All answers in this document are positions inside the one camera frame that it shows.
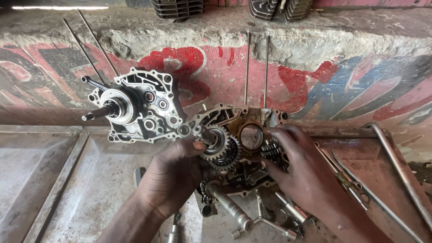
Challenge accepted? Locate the black finned engine cylinder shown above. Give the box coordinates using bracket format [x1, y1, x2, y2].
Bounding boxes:
[151, 0, 206, 21]

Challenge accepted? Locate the person's left hand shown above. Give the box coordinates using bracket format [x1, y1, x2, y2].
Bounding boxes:
[136, 139, 219, 219]

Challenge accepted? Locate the grey flat tool handle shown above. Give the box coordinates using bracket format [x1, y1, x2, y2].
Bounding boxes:
[134, 167, 146, 189]

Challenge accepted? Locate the splined kick starter shaft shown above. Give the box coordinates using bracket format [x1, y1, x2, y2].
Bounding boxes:
[205, 180, 254, 232]

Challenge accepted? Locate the gear shift spindle shaft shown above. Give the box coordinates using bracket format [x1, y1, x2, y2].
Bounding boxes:
[231, 189, 298, 241]

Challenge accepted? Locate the silver socket driver tool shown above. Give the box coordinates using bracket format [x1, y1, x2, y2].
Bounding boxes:
[167, 212, 181, 243]

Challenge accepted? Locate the steel crankshaft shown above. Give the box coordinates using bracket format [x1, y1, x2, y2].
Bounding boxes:
[81, 88, 136, 125]

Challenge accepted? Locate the thin curved metal rod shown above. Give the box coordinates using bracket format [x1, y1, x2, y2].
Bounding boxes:
[331, 149, 425, 243]

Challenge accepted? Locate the long steel stud bolt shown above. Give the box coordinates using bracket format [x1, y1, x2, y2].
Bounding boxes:
[244, 32, 251, 106]
[62, 18, 106, 86]
[76, 9, 119, 77]
[263, 35, 270, 109]

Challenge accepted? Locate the grey finned engine cylinder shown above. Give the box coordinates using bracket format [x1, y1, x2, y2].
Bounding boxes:
[283, 0, 313, 23]
[248, 0, 279, 22]

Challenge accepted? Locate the large sheet metal tray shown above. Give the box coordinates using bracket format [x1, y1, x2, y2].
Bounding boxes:
[0, 124, 432, 243]

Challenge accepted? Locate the rusty metal hand tool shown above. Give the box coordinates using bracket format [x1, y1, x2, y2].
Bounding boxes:
[314, 142, 371, 211]

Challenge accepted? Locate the clean silver crankcase half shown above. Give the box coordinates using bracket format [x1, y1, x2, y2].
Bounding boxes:
[81, 66, 187, 144]

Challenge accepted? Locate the steel gear shaft with sprockets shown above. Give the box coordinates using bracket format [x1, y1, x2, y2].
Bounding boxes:
[192, 124, 242, 171]

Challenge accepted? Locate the dirty engine crankcase half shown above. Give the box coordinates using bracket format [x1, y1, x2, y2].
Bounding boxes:
[178, 103, 291, 205]

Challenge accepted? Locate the black rubber tyre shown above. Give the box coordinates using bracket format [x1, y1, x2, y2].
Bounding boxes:
[125, 0, 153, 9]

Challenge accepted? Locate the bent thick steel rod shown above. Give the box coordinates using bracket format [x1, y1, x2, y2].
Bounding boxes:
[360, 122, 432, 234]

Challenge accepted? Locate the dark transmission gear cluster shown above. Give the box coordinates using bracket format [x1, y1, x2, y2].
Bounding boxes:
[260, 139, 290, 173]

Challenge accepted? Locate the person's right hand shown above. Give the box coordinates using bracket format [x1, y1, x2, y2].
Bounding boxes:
[261, 124, 342, 217]

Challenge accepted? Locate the small black metal bush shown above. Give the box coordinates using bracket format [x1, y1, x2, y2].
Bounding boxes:
[201, 204, 218, 217]

